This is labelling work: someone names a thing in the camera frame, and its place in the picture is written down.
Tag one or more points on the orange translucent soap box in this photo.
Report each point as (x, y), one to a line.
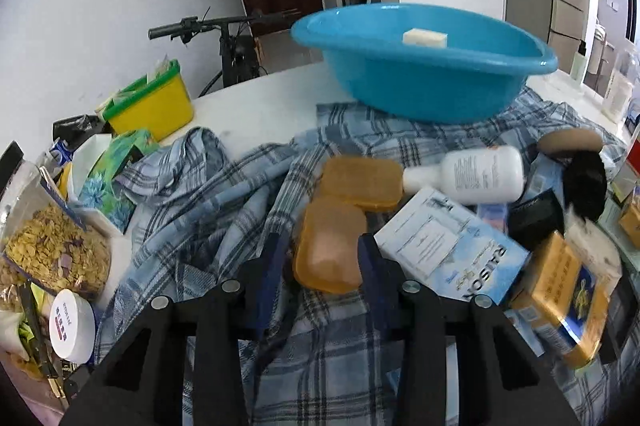
(330, 246)

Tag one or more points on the bag of nuts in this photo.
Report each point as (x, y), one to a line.
(10, 291)

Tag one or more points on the blue plaid shirt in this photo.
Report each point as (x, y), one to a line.
(210, 216)

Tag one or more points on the black plastic bag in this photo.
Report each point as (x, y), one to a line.
(75, 128)

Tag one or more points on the yellow foil packet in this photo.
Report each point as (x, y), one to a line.
(555, 291)

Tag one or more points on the blue and white small packet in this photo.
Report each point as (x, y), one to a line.
(62, 152)

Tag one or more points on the pale green spray bottle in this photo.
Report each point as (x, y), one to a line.
(578, 63)

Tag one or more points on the white desktop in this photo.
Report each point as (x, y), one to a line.
(270, 106)

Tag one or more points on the green floral tissue box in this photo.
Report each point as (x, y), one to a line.
(117, 176)

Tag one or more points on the small pastel blue box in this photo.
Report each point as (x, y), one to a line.
(492, 215)

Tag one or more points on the white lotion bottle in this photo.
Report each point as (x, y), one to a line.
(480, 176)

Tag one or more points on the blue and white carton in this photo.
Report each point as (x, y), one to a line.
(440, 246)

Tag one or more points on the yellow container green lid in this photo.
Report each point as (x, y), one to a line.
(150, 106)

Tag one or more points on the white round jar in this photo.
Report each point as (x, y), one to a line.
(72, 326)

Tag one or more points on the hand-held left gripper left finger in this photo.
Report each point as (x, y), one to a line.
(272, 268)

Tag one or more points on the white paper packet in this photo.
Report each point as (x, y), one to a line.
(595, 251)

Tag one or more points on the small yellow box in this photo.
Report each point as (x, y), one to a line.
(631, 218)

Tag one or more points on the light blue wipes packet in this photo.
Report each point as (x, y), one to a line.
(546, 176)

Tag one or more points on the black plush glove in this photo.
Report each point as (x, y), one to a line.
(585, 186)

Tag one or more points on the blue plastic basin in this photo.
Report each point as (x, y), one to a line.
(425, 81)

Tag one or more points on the black bicycle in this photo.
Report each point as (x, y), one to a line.
(235, 51)

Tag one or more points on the small black container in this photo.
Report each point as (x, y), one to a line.
(535, 216)

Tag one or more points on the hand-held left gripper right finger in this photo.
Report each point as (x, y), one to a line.
(374, 278)

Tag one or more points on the cream soap bar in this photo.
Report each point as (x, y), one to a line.
(425, 37)

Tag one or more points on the clear cereal jar black lid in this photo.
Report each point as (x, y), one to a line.
(55, 246)

